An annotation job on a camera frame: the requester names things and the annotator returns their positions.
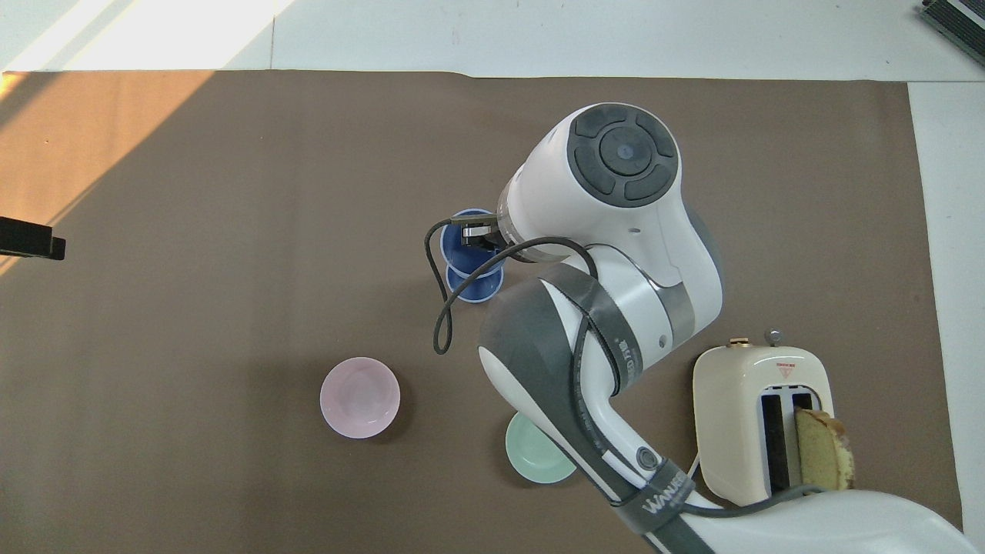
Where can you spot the cream toaster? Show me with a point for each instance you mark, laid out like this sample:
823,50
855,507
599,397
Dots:
731,415

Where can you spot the bread slice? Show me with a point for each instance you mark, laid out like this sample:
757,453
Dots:
822,452

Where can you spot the blue cup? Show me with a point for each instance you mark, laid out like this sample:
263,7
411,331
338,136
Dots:
483,289
450,245

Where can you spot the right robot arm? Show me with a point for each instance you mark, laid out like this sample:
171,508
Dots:
616,231

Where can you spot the pink cup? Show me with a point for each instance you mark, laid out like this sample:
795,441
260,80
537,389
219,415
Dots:
359,398

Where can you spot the light green cup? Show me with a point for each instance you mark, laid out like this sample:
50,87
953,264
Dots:
531,455

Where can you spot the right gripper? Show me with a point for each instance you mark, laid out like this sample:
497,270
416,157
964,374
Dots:
480,239

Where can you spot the black stand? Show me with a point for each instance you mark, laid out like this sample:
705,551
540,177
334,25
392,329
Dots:
27,238

